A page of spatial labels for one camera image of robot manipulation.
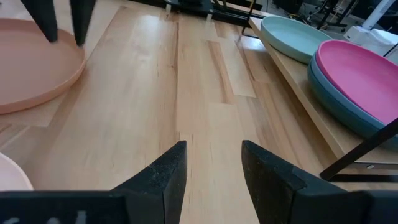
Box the magenta pink plate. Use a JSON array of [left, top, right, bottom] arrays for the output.
[[315, 39, 398, 126]]

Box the black aluminium rig frame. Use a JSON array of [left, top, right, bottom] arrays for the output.
[[133, 0, 266, 27]]

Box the wooden shelf with black frame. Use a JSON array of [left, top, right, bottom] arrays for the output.
[[241, 0, 398, 183]]

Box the white floor appliance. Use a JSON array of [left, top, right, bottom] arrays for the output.
[[343, 0, 398, 57]]

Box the peach plate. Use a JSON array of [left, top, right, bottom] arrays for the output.
[[0, 17, 88, 115]]

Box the pale green plate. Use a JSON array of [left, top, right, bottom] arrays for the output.
[[260, 15, 333, 65]]

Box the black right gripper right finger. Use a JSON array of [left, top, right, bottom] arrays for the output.
[[241, 139, 371, 224]]

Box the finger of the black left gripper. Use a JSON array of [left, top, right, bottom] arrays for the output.
[[69, 0, 97, 47], [19, 0, 59, 44]]

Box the pale pink plate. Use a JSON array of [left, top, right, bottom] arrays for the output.
[[0, 152, 35, 192]]

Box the blue-grey plate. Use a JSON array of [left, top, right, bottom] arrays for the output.
[[307, 51, 398, 152]]

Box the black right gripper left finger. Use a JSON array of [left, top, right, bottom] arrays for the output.
[[111, 140, 188, 224]]

